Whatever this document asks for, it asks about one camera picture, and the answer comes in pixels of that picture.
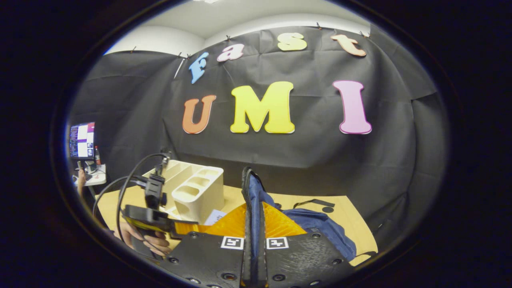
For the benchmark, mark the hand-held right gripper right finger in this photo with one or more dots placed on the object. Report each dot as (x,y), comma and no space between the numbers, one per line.
(259,264)

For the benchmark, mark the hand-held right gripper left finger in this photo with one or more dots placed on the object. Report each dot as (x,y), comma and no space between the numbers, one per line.
(248,264)

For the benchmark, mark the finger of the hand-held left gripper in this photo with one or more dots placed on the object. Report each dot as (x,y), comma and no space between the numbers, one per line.
(188,228)

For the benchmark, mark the blue-grey book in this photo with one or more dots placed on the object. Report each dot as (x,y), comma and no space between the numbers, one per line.
(215,217)

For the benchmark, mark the cream white bookshelf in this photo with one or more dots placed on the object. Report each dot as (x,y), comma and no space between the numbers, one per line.
(200,200)

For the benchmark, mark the blue schoolbag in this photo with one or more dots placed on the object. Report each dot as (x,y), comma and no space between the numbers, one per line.
(320,228)

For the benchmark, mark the white side table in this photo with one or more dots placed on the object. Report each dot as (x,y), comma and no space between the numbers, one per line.
(98,178)

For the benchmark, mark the red bottle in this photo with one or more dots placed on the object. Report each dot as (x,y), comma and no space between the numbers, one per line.
(97,156)

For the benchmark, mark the computer monitor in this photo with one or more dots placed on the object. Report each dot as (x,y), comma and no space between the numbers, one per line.
(82,140)

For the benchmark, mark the black backdrop cloth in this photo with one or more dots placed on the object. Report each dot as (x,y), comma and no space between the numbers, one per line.
(320,152)

